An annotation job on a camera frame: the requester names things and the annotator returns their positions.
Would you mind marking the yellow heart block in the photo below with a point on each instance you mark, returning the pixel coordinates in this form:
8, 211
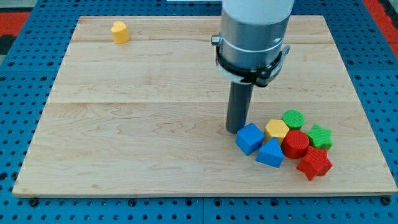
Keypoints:
120, 32

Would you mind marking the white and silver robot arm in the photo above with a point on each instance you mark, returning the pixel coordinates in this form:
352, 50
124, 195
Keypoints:
249, 46

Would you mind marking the yellow hexagon block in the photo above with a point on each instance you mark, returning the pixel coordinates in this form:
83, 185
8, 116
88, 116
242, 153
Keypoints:
275, 128

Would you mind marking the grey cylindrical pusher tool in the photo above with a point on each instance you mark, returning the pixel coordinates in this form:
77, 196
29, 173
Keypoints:
238, 105

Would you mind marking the blue cube block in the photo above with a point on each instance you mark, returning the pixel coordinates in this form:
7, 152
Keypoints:
249, 138

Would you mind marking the light wooden board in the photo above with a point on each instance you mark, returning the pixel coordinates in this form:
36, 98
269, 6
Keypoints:
147, 118

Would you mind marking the blue triangle block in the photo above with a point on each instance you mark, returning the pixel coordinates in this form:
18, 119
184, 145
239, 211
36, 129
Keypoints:
271, 153

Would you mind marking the green cylinder block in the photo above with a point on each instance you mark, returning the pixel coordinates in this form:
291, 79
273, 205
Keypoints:
294, 119

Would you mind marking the red cylinder block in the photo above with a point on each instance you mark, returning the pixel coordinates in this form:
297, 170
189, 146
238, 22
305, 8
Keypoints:
295, 144

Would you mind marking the green star block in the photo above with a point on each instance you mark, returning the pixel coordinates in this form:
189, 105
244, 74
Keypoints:
320, 137

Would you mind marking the red star block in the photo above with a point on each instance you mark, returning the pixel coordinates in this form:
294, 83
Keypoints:
315, 163

